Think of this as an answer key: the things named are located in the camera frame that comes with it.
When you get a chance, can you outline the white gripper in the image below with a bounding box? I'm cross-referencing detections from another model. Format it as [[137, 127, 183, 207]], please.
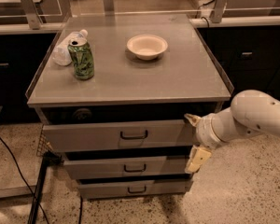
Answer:
[[184, 111, 232, 174]]

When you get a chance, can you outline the grey top drawer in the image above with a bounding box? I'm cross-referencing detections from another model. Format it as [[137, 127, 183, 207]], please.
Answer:
[[40, 102, 222, 153]]

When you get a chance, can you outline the grey drawer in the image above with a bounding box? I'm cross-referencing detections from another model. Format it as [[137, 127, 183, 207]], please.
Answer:
[[64, 147, 192, 180], [77, 174, 192, 200], [40, 102, 222, 153]]

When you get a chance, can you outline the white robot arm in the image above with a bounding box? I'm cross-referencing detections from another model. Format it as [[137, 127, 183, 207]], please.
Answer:
[[184, 90, 280, 174]]

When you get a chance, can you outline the grey metal drawer cabinet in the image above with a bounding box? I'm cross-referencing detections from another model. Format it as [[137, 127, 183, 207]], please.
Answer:
[[25, 13, 235, 201]]

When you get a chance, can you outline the grey bottom drawer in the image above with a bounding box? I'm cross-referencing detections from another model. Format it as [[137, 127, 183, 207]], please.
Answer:
[[77, 174, 192, 200]]

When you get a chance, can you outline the grey middle drawer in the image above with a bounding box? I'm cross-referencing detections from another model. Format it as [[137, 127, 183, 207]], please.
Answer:
[[64, 147, 192, 180]]

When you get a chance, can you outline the round object inside top drawer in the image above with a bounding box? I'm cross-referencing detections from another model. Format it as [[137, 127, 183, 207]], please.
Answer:
[[72, 108, 92, 120]]

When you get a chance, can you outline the white bowl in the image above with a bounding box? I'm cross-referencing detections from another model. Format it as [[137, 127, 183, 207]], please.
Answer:
[[127, 35, 168, 61]]

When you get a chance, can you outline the green soda can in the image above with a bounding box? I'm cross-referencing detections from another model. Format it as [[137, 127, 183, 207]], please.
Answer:
[[67, 37, 94, 80]]

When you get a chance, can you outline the black metal stand leg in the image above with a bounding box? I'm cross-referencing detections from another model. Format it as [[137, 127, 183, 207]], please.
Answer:
[[27, 151, 61, 224]]

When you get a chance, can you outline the clear plastic water bottle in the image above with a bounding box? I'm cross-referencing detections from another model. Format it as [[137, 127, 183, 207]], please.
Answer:
[[52, 29, 88, 66]]

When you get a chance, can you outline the right metal railing post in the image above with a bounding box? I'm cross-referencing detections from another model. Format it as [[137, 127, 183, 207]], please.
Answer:
[[210, 0, 228, 23]]

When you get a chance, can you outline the wire mesh basket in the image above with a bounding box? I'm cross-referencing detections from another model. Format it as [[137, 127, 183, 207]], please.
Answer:
[[36, 132, 52, 157]]

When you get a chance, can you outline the black floor cable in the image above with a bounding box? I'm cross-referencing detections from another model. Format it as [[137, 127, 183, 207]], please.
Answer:
[[0, 129, 50, 224]]

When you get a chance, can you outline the left metal railing post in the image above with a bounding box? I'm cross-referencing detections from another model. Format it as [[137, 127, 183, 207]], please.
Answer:
[[20, 0, 41, 30]]

